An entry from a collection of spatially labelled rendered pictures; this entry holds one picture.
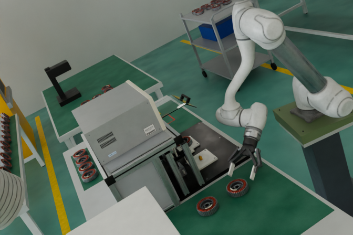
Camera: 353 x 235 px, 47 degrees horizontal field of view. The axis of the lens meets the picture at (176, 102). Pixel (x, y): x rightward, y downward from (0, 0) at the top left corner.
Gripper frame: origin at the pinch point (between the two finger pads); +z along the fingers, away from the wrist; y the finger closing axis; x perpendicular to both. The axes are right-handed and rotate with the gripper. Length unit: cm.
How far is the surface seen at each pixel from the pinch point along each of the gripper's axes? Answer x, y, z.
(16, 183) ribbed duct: -118, 11, 43
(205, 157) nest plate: 7.7, -32.8, -9.4
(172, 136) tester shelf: -32.7, -24.4, -6.0
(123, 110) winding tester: -54, -43, -10
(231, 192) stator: -3.9, -0.1, 10.3
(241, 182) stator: 0.4, 1.2, 3.7
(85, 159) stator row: 1, -139, 6
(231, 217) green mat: -7.2, 6.1, 22.8
